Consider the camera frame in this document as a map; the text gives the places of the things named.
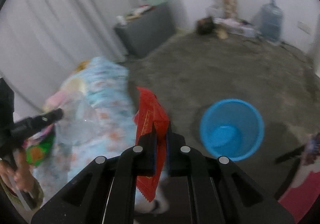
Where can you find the dark brown box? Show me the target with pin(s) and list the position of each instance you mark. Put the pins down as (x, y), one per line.
(205, 26)

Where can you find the red snack packet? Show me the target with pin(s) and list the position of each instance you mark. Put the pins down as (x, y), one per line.
(152, 122)

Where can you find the blue water jug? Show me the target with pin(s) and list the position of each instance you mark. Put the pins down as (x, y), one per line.
(271, 22)

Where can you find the blue plastic trash bin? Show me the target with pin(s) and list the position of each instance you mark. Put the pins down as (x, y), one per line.
(232, 128)

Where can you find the person's left hand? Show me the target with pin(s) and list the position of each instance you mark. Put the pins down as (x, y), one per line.
(21, 178)

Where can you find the grey cabinet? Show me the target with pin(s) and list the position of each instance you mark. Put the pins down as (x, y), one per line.
(148, 32)

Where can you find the green snack bag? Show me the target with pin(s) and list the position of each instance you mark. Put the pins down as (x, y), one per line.
(38, 148)

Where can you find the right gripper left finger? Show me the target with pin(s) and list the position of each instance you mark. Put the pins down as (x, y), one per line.
(103, 192)

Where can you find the pink floral clothing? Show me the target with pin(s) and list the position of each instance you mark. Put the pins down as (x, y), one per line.
(303, 191)

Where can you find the floral blue tablecloth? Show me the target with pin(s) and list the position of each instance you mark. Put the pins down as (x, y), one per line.
(98, 121)

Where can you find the grey curtain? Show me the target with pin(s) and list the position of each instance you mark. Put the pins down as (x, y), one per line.
(42, 41)

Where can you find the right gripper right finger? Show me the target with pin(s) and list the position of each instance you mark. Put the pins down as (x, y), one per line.
(219, 191)

